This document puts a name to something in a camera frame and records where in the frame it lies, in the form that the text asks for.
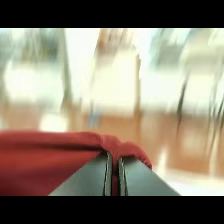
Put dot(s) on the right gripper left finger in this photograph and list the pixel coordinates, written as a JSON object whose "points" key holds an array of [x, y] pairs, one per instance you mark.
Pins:
{"points": [[90, 180]]}

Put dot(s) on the red T-shirt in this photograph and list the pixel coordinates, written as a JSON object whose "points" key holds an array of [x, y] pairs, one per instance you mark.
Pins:
{"points": [[40, 160]]}

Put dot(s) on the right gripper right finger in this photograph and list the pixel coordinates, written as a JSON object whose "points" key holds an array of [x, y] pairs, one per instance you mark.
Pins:
{"points": [[143, 181]]}

